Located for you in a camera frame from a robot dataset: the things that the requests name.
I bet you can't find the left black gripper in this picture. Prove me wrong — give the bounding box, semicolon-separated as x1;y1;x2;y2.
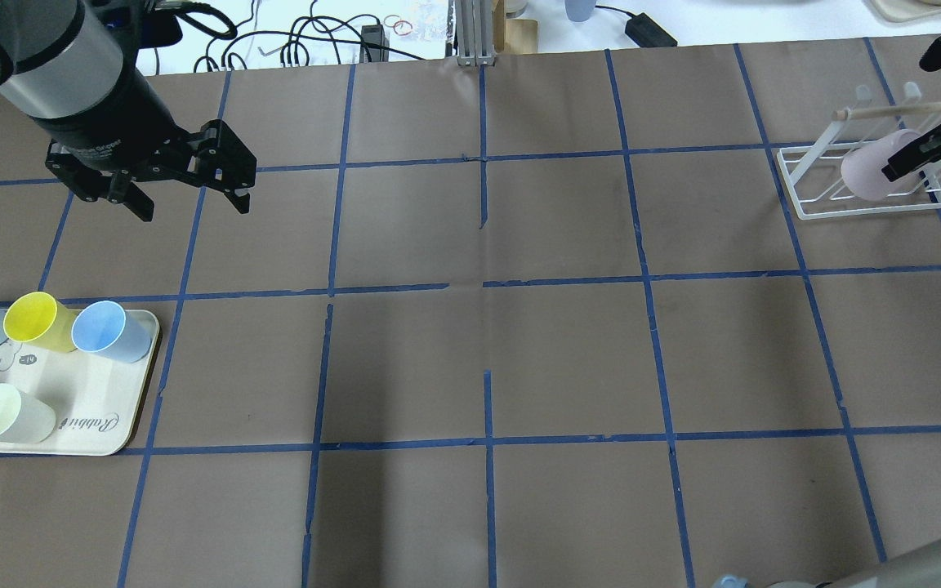
33;70;257;222

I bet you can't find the pink plastic cup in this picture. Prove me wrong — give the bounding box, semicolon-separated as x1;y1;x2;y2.
841;129;921;202

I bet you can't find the light blue cup near centre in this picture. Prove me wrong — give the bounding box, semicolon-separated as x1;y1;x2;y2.
71;301;154;363

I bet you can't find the yellow plastic cup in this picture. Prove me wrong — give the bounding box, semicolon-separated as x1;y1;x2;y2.
3;292;78;353

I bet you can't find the cream white plastic cup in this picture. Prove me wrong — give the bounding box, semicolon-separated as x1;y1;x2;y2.
0;383;56;443

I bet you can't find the blue cup on desk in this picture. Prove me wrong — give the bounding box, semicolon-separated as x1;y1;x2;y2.
564;0;597;23

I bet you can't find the cream rabbit tray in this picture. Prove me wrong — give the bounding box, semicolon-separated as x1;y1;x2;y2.
0;342;154;457

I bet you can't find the black power adapter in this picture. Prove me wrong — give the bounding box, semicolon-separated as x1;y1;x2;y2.
624;12;679;48

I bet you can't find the wooden mug tree stand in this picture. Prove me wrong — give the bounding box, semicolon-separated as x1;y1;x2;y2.
492;1;539;55

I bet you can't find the white wire cup rack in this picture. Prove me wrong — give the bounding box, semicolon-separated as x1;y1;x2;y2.
776;82;941;221

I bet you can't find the aluminium frame post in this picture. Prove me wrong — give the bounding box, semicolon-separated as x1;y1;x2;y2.
449;1;499;67

